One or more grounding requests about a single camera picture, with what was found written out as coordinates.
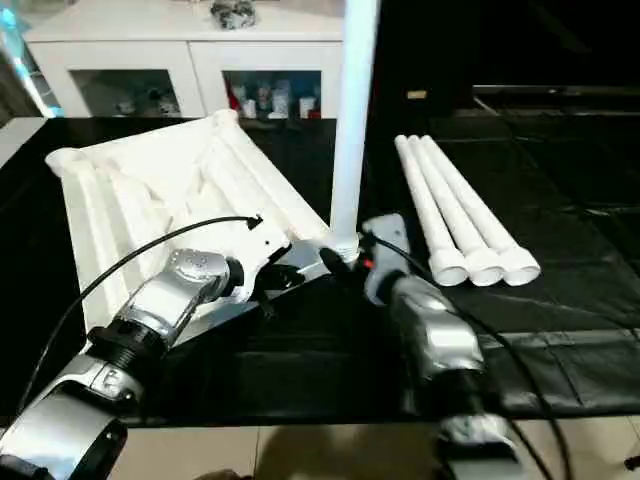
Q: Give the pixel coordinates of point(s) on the small yellow label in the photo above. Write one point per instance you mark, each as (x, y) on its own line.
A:
(417, 95)

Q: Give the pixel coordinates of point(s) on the white plastic table leg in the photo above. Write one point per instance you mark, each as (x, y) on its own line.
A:
(432, 220)
(355, 120)
(460, 220)
(485, 215)

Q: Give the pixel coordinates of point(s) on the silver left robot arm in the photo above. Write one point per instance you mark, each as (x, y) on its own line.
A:
(150, 310)

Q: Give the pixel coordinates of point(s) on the black metal bar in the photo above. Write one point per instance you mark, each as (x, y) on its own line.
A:
(560, 92)

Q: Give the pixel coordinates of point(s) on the crumpled silver object on cabinet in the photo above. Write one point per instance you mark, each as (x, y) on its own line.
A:
(233, 13)

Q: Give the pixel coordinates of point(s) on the white plastic table top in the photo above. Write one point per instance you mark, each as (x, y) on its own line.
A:
(160, 190)

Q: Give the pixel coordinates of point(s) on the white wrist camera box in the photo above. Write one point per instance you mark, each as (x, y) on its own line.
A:
(388, 250)
(265, 255)

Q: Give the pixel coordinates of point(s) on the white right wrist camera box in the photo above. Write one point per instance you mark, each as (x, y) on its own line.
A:
(388, 250)

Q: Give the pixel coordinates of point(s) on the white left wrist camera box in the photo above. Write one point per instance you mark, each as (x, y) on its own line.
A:
(265, 255)

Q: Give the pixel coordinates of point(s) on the white glass-door cabinet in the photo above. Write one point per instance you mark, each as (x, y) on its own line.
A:
(170, 50)

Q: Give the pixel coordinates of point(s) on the black work mat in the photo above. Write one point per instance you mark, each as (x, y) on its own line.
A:
(580, 250)

